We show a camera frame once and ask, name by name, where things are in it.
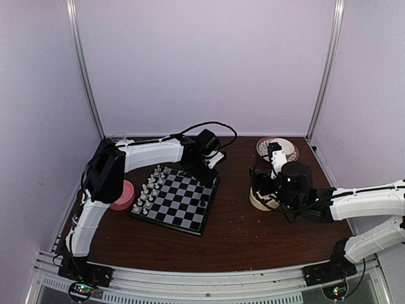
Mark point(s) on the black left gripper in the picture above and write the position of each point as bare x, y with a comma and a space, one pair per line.
206, 181

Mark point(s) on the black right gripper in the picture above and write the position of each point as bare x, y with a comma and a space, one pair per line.
261, 179

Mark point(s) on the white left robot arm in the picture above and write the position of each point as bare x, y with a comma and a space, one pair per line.
102, 180

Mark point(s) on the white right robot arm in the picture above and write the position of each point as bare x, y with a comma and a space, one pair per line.
290, 191

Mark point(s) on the cream bowl of black pieces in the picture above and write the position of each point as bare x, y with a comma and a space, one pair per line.
263, 203

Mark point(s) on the floral patterned saucer plate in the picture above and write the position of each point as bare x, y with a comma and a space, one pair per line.
261, 147

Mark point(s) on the black and white chessboard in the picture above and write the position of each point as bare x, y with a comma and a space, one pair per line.
176, 206

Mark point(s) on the white ceramic cup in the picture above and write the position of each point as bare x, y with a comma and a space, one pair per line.
288, 147

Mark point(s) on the pink bowl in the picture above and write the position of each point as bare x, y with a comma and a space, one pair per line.
126, 199

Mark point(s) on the clear glass cup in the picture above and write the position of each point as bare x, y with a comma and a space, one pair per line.
118, 136

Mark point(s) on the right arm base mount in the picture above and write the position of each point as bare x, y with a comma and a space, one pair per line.
331, 276

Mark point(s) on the aluminium front rail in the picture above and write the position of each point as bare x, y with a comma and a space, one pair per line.
279, 285

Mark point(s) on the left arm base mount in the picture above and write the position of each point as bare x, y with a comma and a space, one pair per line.
86, 281

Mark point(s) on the aluminium frame post right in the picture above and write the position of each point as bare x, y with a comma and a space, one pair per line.
333, 45

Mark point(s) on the aluminium frame post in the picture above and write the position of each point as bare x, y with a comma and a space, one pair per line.
84, 74
333, 45

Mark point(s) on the aluminium frame post left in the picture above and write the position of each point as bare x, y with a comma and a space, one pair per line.
84, 74

